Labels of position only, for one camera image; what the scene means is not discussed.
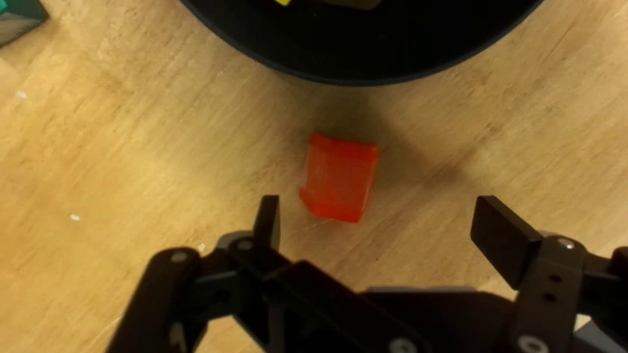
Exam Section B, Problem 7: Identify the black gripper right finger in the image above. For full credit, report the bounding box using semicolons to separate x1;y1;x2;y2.
472;197;628;353

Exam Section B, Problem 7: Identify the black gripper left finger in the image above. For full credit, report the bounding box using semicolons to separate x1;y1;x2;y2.
107;195;421;353

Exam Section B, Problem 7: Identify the red cube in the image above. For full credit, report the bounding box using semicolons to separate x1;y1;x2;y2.
301;134;380;224

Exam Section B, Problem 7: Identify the small green cube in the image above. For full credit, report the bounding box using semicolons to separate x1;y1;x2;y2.
0;0;50;48

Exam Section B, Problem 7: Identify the black bowl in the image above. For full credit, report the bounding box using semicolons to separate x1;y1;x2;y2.
181;0;544;87

